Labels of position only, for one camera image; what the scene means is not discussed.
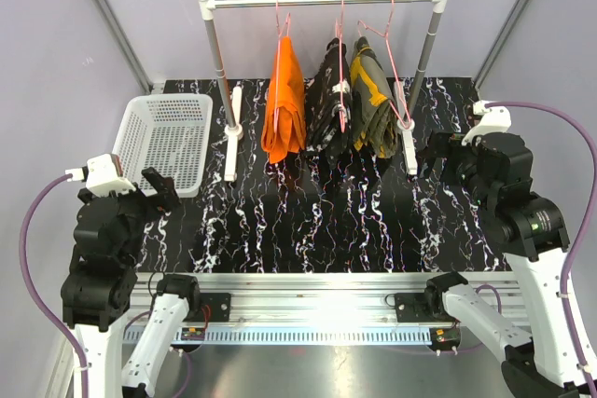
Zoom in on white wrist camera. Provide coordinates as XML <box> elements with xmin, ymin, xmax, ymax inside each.
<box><xmin>461</xmin><ymin>100</ymin><xmax>511</xmax><ymax>146</ymax></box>
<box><xmin>64</xmin><ymin>154</ymin><xmax>137</xmax><ymax>198</ymax></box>

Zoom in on black and white trousers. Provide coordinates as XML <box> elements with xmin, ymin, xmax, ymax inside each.
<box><xmin>305</xmin><ymin>38</ymin><xmax>353</xmax><ymax>163</ymax></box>

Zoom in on orange trousers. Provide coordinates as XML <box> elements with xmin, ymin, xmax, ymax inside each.
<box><xmin>261</xmin><ymin>36</ymin><xmax>306</xmax><ymax>164</ymax></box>

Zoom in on pink wire hanger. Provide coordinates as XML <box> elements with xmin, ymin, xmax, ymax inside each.
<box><xmin>357</xmin><ymin>0</ymin><xmax>413</xmax><ymax>130</ymax></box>
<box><xmin>273</xmin><ymin>0</ymin><xmax>291</xmax><ymax>133</ymax></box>
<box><xmin>334</xmin><ymin>0</ymin><xmax>348</xmax><ymax>134</ymax></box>

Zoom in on camouflage yellow trousers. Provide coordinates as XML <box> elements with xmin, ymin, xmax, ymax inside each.
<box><xmin>350</xmin><ymin>36</ymin><xmax>397</xmax><ymax>158</ymax></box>

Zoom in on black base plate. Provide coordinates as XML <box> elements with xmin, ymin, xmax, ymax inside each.
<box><xmin>384</xmin><ymin>293</ymin><xmax>434</xmax><ymax>323</ymax></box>
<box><xmin>184</xmin><ymin>293</ymin><xmax>231</xmax><ymax>323</ymax></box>

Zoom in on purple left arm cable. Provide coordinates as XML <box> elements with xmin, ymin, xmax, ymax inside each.
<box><xmin>18</xmin><ymin>172</ymin><xmax>90</xmax><ymax>398</ymax></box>

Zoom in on white and silver clothes rack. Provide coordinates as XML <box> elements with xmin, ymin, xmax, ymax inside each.
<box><xmin>197</xmin><ymin>0</ymin><xmax>448</xmax><ymax>183</ymax></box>

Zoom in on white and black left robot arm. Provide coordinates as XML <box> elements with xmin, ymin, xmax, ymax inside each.
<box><xmin>61</xmin><ymin>168</ymin><xmax>202</xmax><ymax>397</ymax></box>

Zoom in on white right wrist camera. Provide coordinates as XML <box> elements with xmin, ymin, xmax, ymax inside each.
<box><xmin>461</xmin><ymin>100</ymin><xmax>511</xmax><ymax>146</ymax></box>

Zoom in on aluminium rail frame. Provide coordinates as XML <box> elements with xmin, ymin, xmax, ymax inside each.
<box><xmin>44</xmin><ymin>271</ymin><xmax>597</xmax><ymax>398</ymax></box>

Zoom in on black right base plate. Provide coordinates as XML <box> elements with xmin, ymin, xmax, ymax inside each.
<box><xmin>384</xmin><ymin>293</ymin><xmax>434</xmax><ymax>323</ymax></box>

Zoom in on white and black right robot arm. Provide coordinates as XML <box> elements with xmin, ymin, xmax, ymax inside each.
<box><xmin>417</xmin><ymin>131</ymin><xmax>596</xmax><ymax>397</ymax></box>

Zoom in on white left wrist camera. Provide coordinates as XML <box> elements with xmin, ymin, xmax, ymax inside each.
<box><xmin>64</xmin><ymin>154</ymin><xmax>137</xmax><ymax>198</ymax></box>

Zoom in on white plastic basket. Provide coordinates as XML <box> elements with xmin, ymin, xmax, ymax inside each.
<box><xmin>112</xmin><ymin>93</ymin><xmax>213</xmax><ymax>198</ymax></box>

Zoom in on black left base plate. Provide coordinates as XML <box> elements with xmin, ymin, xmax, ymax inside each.
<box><xmin>184</xmin><ymin>293</ymin><xmax>231</xmax><ymax>323</ymax></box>

